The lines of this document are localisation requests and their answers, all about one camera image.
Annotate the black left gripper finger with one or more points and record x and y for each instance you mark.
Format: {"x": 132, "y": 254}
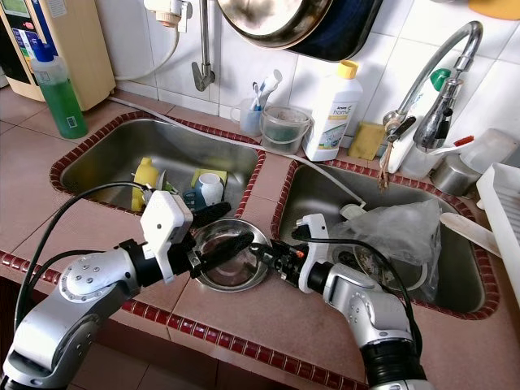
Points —
{"x": 227, "y": 252}
{"x": 214, "y": 215}

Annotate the blue mug with white rabbit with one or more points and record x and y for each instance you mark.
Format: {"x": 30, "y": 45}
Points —
{"x": 211, "y": 188}

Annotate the steel bowl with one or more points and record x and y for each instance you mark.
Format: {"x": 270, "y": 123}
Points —
{"x": 236, "y": 280}

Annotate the yellow plastic bowl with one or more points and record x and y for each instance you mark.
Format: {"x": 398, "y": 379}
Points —
{"x": 144, "y": 183}

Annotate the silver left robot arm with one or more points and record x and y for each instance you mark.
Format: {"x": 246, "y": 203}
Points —
{"x": 73, "y": 301}

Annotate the steel sink basin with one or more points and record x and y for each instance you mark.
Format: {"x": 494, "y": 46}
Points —
{"x": 97, "y": 162}
{"x": 305, "y": 195}

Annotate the clear plastic toothbrush cup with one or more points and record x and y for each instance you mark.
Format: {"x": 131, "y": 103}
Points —
{"x": 246, "y": 120}

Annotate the green scouring pad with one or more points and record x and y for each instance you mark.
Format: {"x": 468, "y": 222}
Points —
{"x": 284, "y": 134}

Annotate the clear plastic bag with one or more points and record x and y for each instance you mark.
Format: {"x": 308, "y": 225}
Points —
{"x": 394, "y": 236}

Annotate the blue toothbrush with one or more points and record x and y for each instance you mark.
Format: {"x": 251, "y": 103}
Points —
{"x": 257, "y": 96}

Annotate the thick yellow sponge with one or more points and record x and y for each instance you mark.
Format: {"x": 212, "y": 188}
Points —
{"x": 366, "y": 142}

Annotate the white bottle yellow cap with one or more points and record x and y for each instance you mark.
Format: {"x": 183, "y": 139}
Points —
{"x": 331, "y": 118}

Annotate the white bottle green cap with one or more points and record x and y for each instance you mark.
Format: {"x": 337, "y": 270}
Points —
{"x": 410, "y": 154}

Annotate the cream spatula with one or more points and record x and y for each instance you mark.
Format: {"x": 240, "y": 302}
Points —
{"x": 467, "y": 231}

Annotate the steel pot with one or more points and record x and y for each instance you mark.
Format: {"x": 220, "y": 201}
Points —
{"x": 452, "y": 175}

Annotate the green dish soap bottle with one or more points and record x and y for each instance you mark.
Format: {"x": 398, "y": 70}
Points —
{"x": 61, "y": 106}

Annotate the hanging steel wok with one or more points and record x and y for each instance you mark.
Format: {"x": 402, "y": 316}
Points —
{"x": 272, "y": 20}

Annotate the chrome filter tap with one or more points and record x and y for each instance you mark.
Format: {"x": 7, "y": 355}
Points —
{"x": 439, "y": 118}

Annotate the beige water filter appliance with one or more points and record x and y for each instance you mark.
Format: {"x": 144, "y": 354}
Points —
{"x": 85, "y": 49}

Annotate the white dish rack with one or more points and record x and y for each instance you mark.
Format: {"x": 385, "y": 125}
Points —
{"x": 504, "y": 211}

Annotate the clear plastic tub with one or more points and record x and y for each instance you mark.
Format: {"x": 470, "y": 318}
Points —
{"x": 487, "y": 150}

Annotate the curved chrome faucet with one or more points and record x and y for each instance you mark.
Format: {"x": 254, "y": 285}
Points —
{"x": 435, "y": 65}

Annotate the yellow plastic dish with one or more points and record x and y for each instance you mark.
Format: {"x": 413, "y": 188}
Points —
{"x": 496, "y": 6}

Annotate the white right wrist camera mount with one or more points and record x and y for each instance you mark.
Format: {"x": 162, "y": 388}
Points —
{"x": 313, "y": 252}

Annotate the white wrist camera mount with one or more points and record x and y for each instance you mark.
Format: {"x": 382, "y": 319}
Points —
{"x": 166, "y": 223}
{"x": 313, "y": 252}

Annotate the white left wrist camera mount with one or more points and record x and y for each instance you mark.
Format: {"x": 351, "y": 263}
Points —
{"x": 166, "y": 223}

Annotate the steel wall tap pipe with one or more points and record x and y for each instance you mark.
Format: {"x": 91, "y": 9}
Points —
{"x": 202, "y": 49}

